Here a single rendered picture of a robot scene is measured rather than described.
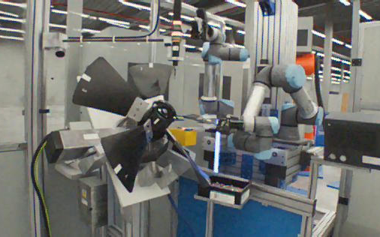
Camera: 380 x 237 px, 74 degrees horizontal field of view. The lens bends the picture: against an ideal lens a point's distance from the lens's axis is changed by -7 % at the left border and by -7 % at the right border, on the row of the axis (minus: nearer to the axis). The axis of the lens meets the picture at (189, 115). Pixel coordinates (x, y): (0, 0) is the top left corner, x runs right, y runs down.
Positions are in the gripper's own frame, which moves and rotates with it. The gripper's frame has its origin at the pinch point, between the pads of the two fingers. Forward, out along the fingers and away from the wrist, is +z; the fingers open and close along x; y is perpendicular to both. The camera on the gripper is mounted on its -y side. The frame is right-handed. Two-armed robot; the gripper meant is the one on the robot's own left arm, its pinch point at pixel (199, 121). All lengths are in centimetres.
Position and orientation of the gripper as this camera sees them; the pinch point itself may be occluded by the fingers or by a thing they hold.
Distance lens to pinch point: 124.7
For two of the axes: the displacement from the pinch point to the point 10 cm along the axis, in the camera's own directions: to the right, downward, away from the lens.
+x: -0.2, 9.8, 1.9
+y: -1.1, 1.9, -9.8
